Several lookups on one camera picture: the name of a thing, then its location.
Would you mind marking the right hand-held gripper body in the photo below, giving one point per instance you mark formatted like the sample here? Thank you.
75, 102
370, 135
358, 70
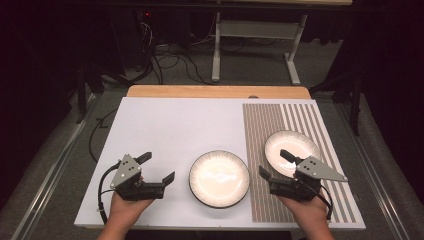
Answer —
315, 170

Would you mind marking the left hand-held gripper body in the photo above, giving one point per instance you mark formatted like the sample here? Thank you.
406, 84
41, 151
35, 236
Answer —
126, 170

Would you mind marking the white plate with dark rim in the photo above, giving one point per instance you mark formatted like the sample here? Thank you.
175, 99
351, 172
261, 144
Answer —
218, 178
283, 141

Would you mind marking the person's left hand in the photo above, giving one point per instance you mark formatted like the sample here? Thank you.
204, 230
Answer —
126, 211

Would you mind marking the person's right hand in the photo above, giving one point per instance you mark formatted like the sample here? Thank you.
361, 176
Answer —
306, 213

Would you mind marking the brown striped mat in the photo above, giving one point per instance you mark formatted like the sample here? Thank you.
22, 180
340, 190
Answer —
263, 126

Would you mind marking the white board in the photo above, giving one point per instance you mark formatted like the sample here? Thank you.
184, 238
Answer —
173, 126

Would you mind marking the black stand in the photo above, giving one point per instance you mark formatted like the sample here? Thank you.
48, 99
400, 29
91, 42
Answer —
356, 100
81, 93

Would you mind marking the wooden table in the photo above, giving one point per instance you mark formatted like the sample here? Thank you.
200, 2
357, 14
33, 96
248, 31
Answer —
216, 91

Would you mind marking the black computer case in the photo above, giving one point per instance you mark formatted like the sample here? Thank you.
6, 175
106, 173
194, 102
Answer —
128, 36

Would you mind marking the metal floor rail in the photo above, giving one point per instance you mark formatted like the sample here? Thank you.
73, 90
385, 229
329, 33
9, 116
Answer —
376, 180
50, 173

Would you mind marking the white desk frame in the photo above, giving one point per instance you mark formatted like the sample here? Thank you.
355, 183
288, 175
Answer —
256, 29

